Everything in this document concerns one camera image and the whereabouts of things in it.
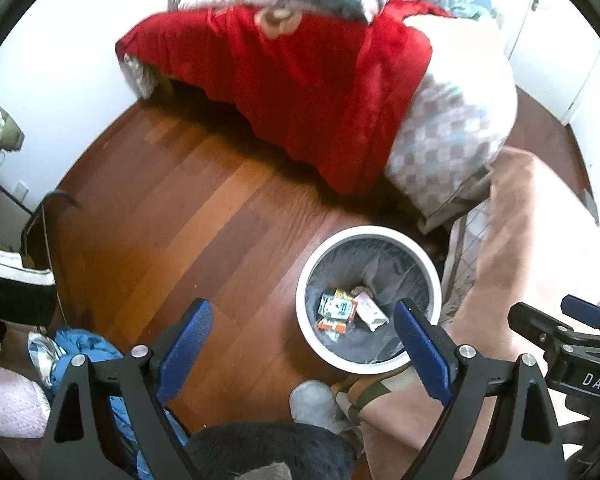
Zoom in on blue white milk carton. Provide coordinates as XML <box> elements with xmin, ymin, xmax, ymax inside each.
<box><xmin>317</xmin><ymin>289</ymin><xmax>358</xmax><ymax>323</ymax></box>

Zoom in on white barcode box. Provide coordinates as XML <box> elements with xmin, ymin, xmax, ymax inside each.
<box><xmin>351</xmin><ymin>286</ymin><xmax>389</xmax><ymax>333</ymax></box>

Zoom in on orange noodle packet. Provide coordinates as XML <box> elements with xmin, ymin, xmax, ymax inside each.
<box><xmin>316</xmin><ymin>316</ymin><xmax>349</xmax><ymax>342</ymax></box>

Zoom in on white round trash bin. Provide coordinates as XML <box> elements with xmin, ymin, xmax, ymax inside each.
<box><xmin>296</xmin><ymin>226</ymin><xmax>442</xmax><ymax>375</ymax></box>

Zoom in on pink and striped tablecloth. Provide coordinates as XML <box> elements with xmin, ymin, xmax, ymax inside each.
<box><xmin>329</xmin><ymin>145</ymin><xmax>600</xmax><ymax>480</ymax></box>

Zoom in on blue clothing pile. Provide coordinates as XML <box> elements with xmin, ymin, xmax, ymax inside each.
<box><xmin>40</xmin><ymin>328</ymin><xmax>201</xmax><ymax>479</ymax></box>

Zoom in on grey slipper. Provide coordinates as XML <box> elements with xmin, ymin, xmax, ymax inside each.
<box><xmin>289</xmin><ymin>380</ymin><xmax>351</xmax><ymax>434</ymax></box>

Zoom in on bed with checkered sheet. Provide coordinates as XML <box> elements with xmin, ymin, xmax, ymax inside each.
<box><xmin>117</xmin><ymin>6</ymin><xmax>518</xmax><ymax>232</ymax></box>

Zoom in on white door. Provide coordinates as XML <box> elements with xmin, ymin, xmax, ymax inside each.
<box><xmin>507</xmin><ymin>0</ymin><xmax>600</xmax><ymax>124</ymax></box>

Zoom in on red blanket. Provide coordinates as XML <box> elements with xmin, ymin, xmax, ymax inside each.
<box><xmin>116</xmin><ymin>0</ymin><xmax>449</xmax><ymax>195</ymax></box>

